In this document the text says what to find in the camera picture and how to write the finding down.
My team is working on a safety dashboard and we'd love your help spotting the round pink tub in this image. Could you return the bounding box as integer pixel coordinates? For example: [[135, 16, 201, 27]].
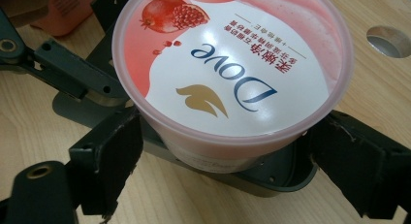
[[111, 0, 355, 174]]

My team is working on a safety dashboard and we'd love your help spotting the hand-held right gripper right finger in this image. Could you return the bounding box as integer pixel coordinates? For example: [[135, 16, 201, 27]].
[[309, 110, 411, 220]]

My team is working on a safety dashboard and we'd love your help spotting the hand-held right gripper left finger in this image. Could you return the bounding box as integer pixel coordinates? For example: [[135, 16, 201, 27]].
[[68, 107, 145, 222]]

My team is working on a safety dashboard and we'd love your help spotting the dark slotted corner shelf tray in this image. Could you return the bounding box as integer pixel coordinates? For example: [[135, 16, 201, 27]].
[[52, 0, 319, 198]]

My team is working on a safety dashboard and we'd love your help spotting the pink bottle with teal pump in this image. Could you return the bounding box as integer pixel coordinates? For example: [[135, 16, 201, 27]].
[[30, 0, 98, 37]]

